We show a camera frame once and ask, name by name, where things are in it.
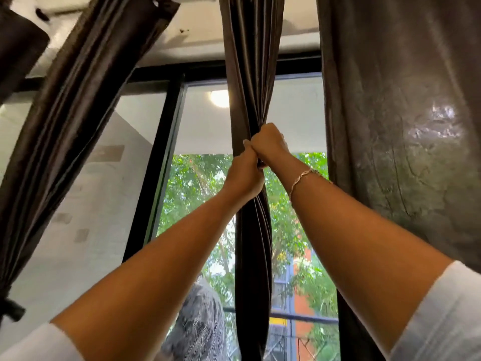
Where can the person's right hand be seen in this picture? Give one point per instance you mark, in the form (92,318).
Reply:
(272,144)

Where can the person's left hand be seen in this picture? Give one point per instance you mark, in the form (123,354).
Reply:
(242,176)

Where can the person's left fingers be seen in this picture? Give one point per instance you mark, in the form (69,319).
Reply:
(251,150)

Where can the person's right fingers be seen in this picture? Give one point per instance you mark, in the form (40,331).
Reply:
(265,133)

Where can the narrow brown curtain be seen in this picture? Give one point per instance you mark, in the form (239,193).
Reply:
(252,71)

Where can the person's right forearm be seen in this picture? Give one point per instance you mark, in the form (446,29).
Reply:
(357,251)

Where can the person's left forearm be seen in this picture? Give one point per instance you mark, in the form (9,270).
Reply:
(150,281)

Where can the round ceiling lamp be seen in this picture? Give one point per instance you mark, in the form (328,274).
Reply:
(220,98)

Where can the green trees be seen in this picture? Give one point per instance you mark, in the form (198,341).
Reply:
(195,184)

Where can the wide flat brown curtain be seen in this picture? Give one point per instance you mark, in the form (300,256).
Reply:
(406,127)

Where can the orange building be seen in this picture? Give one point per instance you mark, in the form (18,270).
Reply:
(302,304)

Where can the dark balcony railing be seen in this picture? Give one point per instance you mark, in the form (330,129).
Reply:
(300,317)

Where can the tied-back brown curtain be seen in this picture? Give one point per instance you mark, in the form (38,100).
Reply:
(75,120)

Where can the grey shaggy object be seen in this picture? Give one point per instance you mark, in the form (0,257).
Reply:
(199,327)

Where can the dark brown curtain corner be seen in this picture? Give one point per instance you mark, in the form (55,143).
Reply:
(17,52)

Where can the white right sleeve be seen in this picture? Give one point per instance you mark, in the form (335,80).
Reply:
(443,315)

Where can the white sleeve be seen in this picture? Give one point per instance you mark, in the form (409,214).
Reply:
(443,315)
(37,345)

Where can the black curtain tieback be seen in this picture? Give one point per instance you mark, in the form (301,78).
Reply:
(11,309)

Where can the white left sleeve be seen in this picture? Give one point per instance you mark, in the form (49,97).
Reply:
(37,345)

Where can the black window frame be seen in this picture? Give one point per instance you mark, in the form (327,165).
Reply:
(165,146)

